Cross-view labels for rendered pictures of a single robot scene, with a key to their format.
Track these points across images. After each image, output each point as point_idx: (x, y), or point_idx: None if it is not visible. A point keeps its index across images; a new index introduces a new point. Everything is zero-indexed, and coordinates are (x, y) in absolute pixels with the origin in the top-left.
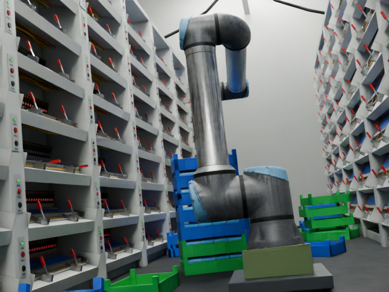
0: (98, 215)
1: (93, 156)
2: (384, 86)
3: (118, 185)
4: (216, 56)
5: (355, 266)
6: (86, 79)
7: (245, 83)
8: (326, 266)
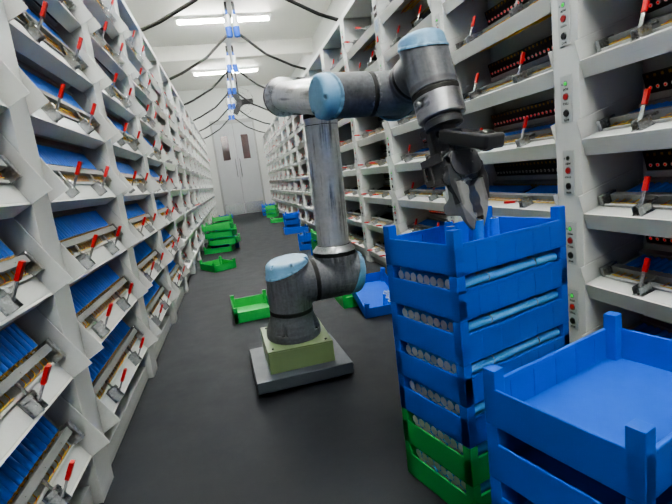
0: (572, 274)
1: (565, 181)
2: (62, 189)
3: None
4: (305, 128)
5: (207, 468)
6: (548, 55)
7: (309, 106)
8: (254, 474)
